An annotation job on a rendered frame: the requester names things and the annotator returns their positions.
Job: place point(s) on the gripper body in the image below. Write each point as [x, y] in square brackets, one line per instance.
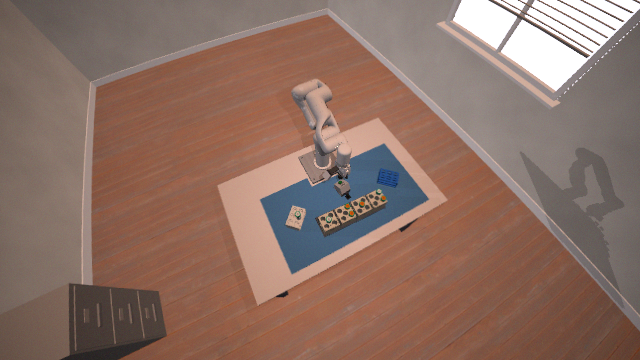
[343, 171]

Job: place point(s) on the blue flat mat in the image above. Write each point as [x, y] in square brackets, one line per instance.
[307, 246]

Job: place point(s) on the blue tube rack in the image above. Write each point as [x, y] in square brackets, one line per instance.
[388, 182]

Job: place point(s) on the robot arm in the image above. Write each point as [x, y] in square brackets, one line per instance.
[318, 115]

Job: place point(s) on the beige bucket adapter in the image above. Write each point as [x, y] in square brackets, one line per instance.
[362, 211]
[342, 216]
[375, 203]
[328, 227]

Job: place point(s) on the beige tube rack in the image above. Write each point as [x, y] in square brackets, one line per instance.
[293, 223]

